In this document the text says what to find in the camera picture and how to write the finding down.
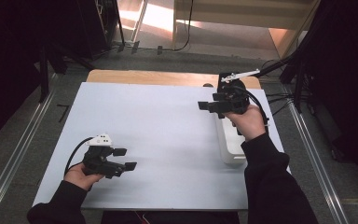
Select white plastic box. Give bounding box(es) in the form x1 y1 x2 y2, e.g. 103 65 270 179
214 115 250 165

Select black tripod stand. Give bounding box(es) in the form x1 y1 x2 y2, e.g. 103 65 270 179
253 36 311 114

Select person's left hand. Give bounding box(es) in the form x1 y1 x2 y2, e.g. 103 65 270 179
63 162 105 191

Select person's lap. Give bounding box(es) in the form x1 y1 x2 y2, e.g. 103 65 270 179
101 210 241 224

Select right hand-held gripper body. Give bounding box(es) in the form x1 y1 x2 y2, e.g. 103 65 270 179
210 68 261 119

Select wooden table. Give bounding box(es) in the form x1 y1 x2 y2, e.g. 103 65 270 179
86 69 262 91

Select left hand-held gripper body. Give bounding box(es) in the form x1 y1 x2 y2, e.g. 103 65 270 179
82 133 126 180

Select person's right hand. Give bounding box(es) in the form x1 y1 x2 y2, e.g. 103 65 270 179
223 104 267 143

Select black floor cables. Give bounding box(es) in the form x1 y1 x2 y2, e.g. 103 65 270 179
262 59 296 117

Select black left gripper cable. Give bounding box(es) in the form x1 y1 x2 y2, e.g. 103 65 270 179
64 136 94 175

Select white board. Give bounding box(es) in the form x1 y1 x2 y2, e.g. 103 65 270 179
32 81 303 211

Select light wooden cabinet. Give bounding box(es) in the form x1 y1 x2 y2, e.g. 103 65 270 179
172 0 322 60

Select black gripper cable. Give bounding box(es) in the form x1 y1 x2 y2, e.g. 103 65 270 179
241 87 269 129
64 136 94 175

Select black hanging cable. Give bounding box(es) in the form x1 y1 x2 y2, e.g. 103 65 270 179
167 0 195 52

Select white metal pole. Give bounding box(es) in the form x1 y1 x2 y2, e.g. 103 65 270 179
130 0 149 44

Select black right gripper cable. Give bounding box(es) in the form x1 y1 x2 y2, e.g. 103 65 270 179
241 87 269 129

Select dark curtain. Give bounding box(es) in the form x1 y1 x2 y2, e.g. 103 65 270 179
304 0 358 180
0 0 49 148

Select black metal stand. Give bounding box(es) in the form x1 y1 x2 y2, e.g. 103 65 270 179
38 46 51 104

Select metal floor rail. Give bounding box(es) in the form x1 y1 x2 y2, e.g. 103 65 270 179
287 99 351 224
0 92 55 224

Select black equipment rack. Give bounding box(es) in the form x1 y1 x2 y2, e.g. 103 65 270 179
76 0 120 61

